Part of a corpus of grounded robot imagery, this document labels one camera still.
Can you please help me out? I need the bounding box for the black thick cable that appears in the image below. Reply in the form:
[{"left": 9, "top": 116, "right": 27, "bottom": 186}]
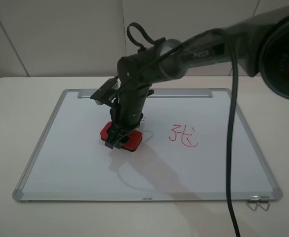
[{"left": 220, "top": 27, "right": 244, "bottom": 237}]

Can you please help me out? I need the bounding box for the left metal binder clip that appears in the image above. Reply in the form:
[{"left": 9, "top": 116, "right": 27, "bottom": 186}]
[{"left": 247, "top": 196, "right": 260, "bottom": 211}]

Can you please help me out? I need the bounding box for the red whiteboard eraser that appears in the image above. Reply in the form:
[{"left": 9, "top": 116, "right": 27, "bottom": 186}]
[{"left": 100, "top": 121, "right": 143, "bottom": 152}]

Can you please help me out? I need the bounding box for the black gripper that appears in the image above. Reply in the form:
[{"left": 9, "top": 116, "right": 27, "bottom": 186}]
[{"left": 105, "top": 84, "right": 151, "bottom": 150}]

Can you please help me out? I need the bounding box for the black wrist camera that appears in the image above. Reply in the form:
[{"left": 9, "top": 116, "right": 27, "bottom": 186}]
[{"left": 90, "top": 76, "right": 119, "bottom": 107}]

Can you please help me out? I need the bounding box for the metal binder clip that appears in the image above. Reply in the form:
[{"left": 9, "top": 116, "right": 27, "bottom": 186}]
[
  {"left": 247, "top": 196, "right": 260, "bottom": 211},
  {"left": 257, "top": 196, "right": 270, "bottom": 212}
]

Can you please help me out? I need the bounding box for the white aluminium-framed whiteboard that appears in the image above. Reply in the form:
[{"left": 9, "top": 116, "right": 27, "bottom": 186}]
[{"left": 11, "top": 88, "right": 284, "bottom": 204}]

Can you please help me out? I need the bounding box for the right metal binder clip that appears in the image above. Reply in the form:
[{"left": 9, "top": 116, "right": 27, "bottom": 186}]
[{"left": 257, "top": 196, "right": 270, "bottom": 212}]

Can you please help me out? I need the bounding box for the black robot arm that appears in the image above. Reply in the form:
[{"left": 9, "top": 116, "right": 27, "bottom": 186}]
[{"left": 104, "top": 6, "right": 289, "bottom": 150}]

